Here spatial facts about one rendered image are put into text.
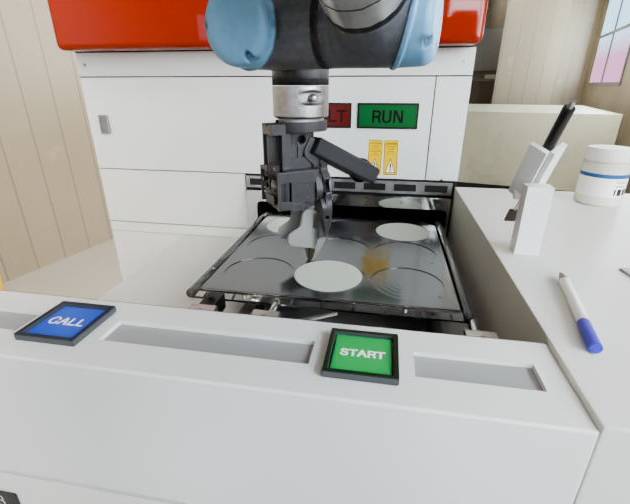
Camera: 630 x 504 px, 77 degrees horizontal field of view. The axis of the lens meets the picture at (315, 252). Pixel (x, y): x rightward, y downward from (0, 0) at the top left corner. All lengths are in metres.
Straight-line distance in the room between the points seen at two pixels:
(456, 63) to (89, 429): 0.77
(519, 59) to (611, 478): 7.08
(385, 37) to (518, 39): 6.95
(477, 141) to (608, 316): 4.53
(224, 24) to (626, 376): 0.44
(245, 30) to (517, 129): 4.59
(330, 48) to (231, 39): 0.09
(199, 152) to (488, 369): 0.76
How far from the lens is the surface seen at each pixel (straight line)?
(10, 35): 3.21
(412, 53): 0.40
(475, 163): 4.96
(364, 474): 0.34
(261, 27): 0.42
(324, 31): 0.41
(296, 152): 0.56
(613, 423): 0.32
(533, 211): 0.53
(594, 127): 5.01
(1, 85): 3.13
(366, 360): 0.31
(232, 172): 0.92
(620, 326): 0.44
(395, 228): 0.78
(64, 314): 0.43
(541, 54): 7.33
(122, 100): 1.01
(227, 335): 0.36
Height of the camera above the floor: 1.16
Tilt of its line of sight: 23 degrees down
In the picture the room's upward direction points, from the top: straight up
